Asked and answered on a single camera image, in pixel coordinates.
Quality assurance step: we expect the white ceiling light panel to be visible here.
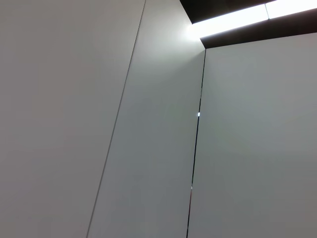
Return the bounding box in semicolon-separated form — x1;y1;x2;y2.
191;3;269;26
264;0;317;19

